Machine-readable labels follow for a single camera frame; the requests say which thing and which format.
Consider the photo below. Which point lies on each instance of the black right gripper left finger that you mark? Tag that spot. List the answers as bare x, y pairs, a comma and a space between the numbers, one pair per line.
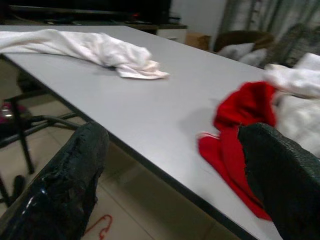
62, 187

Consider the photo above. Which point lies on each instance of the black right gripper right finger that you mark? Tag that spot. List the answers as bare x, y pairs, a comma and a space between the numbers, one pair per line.
282, 180

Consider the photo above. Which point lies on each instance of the red plastic hanger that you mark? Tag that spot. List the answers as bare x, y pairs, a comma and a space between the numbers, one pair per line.
101, 225

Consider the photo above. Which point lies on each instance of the white denim jeans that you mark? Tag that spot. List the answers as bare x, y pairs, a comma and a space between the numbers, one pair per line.
300, 117

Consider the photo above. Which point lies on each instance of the red shirt with white stripes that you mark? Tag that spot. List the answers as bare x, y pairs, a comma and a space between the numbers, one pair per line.
240, 105

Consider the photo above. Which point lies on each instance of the pink vacuum cleaner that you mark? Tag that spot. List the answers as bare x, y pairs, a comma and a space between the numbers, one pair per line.
5, 113

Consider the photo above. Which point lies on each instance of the plain white shirt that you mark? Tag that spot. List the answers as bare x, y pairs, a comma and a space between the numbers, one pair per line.
292, 80

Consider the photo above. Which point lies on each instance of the grey table black legs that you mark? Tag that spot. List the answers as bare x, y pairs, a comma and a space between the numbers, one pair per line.
140, 105

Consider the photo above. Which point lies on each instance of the white pillow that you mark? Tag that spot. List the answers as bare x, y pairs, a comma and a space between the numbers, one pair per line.
236, 51
255, 57

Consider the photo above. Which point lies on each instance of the white crumpled cloth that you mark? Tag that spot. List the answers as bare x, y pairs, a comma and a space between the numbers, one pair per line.
87, 47

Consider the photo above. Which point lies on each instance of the brown wicker chair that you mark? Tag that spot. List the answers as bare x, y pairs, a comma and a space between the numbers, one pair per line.
245, 37

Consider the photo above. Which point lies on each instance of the brown cardboard box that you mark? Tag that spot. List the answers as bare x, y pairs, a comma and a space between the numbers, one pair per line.
197, 41

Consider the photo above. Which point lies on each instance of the pale patterned curtain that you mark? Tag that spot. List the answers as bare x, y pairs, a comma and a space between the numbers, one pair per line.
275, 15

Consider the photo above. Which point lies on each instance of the black television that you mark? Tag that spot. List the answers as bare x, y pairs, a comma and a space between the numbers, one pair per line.
75, 10

